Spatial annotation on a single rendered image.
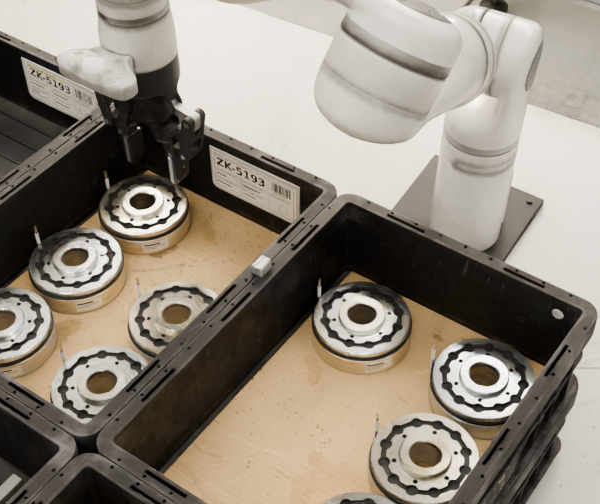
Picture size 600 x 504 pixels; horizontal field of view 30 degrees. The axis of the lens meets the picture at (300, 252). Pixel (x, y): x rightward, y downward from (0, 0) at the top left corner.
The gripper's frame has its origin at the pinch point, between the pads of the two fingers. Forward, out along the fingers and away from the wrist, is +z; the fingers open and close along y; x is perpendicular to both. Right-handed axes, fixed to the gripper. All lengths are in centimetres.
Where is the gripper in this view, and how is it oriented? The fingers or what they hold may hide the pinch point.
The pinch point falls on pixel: (156, 158)
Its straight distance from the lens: 121.9
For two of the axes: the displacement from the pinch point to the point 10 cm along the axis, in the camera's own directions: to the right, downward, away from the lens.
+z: 0.2, 7.0, 7.2
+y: -8.2, -4.0, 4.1
